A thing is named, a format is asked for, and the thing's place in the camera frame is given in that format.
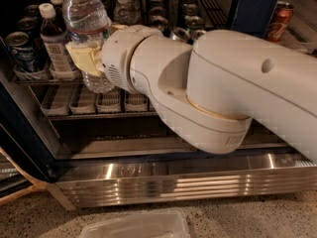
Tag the dark tea bottle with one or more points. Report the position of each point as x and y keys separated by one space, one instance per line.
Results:
x=57 y=4
x=54 y=35

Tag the front blue soda can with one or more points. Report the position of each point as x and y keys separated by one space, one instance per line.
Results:
x=22 y=51

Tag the front green lime can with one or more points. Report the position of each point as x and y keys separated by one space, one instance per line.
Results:
x=195 y=35

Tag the wire shelf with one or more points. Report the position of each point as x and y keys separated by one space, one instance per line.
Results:
x=76 y=101
x=213 y=13

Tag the red cola can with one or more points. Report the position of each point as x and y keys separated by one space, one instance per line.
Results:
x=280 y=19

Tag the top wire shelf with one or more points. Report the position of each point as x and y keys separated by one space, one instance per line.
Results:
x=213 y=13

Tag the green lime can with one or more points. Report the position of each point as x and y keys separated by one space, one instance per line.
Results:
x=194 y=23
x=195 y=35

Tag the blue fridge door frame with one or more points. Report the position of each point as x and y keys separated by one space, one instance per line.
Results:
x=250 y=16

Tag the blue soda can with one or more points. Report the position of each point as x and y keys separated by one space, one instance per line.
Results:
x=31 y=27
x=22 y=51

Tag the wooden frame at left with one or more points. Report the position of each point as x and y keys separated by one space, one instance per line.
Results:
x=14 y=182

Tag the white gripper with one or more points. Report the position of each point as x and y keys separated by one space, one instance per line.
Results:
x=116 y=58

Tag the lower wire shelf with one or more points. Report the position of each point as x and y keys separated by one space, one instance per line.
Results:
x=76 y=101

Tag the steel fridge base grille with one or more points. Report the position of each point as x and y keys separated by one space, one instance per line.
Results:
x=174 y=178

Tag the front dark tea bottle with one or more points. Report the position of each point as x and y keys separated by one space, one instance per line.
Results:
x=54 y=35

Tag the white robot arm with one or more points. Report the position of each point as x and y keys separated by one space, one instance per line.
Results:
x=208 y=93

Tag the clear plastic bin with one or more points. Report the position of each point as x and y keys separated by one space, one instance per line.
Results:
x=163 y=223

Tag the upright silver can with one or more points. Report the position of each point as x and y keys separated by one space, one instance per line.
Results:
x=159 y=22

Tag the tilted silver can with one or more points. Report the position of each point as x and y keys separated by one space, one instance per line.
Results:
x=179 y=34

